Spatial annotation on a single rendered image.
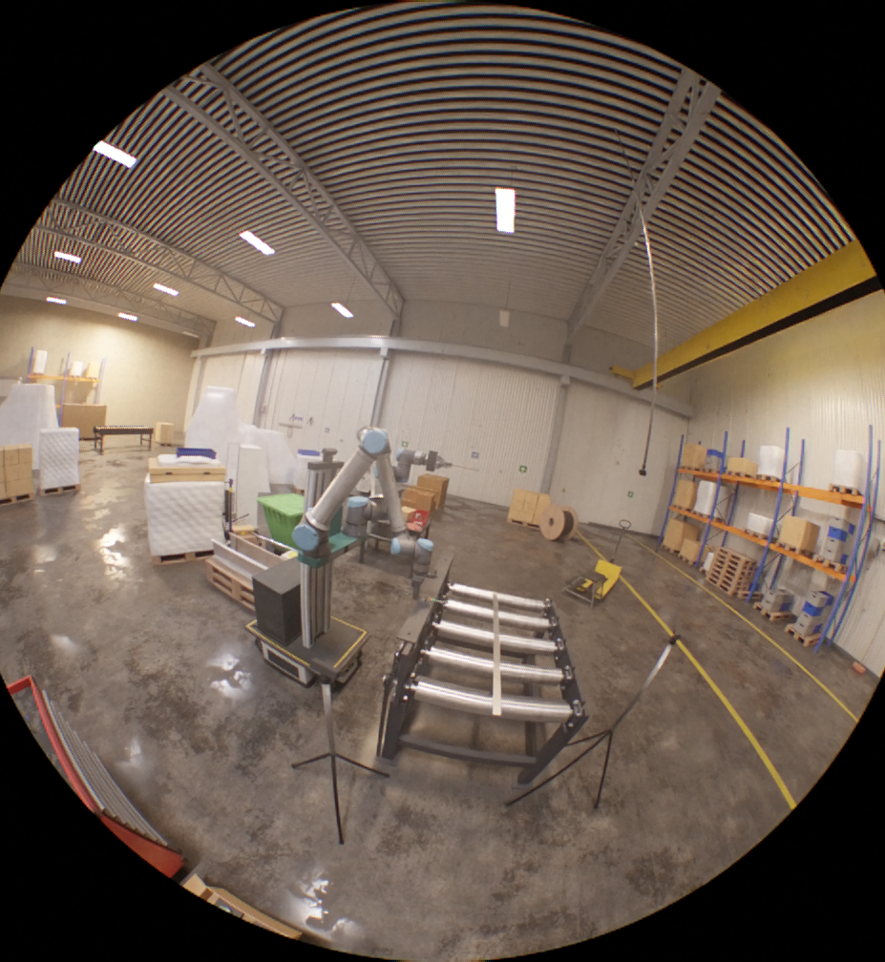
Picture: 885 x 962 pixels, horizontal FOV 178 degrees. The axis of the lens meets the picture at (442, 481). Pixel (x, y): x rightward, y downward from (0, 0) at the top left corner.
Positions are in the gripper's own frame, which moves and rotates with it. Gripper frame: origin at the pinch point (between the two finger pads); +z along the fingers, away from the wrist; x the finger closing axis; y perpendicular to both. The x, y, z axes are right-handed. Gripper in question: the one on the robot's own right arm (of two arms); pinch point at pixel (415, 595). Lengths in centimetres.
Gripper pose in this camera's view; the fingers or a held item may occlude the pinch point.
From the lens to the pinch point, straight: 167.6
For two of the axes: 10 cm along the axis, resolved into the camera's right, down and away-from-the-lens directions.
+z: -1.9, 9.7, 1.3
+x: -1.8, 1.0, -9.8
